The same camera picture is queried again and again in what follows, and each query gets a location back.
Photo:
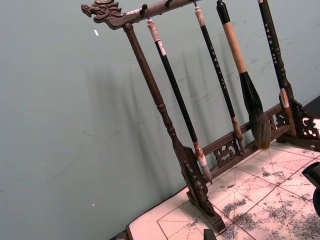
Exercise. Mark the white gridded calligraphy practice mat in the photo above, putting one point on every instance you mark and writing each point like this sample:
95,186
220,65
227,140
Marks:
250,195

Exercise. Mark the glossy black ink container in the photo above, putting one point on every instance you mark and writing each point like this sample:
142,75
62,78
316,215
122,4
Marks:
313,175

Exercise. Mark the black brush with white-wrapped end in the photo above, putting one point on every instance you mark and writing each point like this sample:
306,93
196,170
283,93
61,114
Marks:
175,87

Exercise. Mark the dark blue brush white script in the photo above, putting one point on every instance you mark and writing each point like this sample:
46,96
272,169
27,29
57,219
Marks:
271,42

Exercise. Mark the dark carved wooden brush rack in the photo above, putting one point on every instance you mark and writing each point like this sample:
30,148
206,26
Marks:
147,75

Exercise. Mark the thin black brush white script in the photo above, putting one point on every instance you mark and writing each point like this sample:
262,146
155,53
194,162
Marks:
217,62

